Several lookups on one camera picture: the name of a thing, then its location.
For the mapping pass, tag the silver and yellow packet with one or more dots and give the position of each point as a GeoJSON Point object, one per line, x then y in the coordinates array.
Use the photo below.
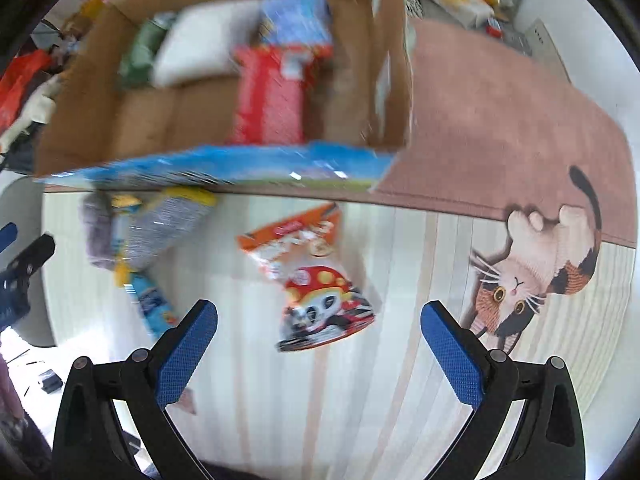
{"type": "Point", "coordinates": [162, 222]}

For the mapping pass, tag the cardboard box with blue flap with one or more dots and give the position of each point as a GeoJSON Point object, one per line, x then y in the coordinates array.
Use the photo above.
{"type": "Point", "coordinates": [150, 120]}

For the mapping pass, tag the small black object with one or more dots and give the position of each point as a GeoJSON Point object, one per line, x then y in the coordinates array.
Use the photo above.
{"type": "Point", "coordinates": [50, 381]}

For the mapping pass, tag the white soft packet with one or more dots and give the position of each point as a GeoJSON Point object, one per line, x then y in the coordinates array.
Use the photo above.
{"type": "Point", "coordinates": [192, 47]}

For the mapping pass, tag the cat printed floor mat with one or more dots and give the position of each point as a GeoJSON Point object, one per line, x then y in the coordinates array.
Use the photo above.
{"type": "Point", "coordinates": [500, 120]}

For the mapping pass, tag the grey purple cloth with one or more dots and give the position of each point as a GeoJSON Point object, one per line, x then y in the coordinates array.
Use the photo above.
{"type": "Point", "coordinates": [100, 232]}

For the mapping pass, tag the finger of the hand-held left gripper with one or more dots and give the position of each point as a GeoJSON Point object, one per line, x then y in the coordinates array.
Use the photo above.
{"type": "Point", "coordinates": [31, 257]}
{"type": "Point", "coordinates": [7, 237]}

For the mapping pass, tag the blue and yellow slim packet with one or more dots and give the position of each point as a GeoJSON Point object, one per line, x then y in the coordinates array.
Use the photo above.
{"type": "Point", "coordinates": [150, 305]}

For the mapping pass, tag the white plush toy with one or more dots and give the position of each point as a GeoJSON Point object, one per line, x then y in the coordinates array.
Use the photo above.
{"type": "Point", "coordinates": [37, 105]}

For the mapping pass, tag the blue printed packet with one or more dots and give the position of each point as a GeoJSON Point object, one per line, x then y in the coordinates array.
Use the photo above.
{"type": "Point", "coordinates": [295, 17]}

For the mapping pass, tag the orange cartoon snack packet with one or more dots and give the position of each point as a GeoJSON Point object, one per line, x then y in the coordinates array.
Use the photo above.
{"type": "Point", "coordinates": [312, 280]}

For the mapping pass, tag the orange plastic bag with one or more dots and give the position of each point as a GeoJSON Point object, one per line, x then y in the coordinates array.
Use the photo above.
{"type": "Point", "coordinates": [22, 82]}

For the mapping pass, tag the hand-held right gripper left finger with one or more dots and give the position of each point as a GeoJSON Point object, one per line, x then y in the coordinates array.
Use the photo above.
{"type": "Point", "coordinates": [187, 355]}

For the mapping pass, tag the dark printed clothing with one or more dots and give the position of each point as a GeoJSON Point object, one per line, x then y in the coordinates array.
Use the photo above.
{"type": "Point", "coordinates": [17, 425]}

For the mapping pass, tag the red printed packet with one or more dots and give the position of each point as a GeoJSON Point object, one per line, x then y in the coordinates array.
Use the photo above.
{"type": "Point", "coordinates": [272, 95]}

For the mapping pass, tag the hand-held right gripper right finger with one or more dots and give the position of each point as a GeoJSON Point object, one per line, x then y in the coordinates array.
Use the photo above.
{"type": "Point", "coordinates": [452, 355]}

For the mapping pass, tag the green packet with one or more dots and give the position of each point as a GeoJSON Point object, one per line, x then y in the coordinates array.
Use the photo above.
{"type": "Point", "coordinates": [140, 52]}

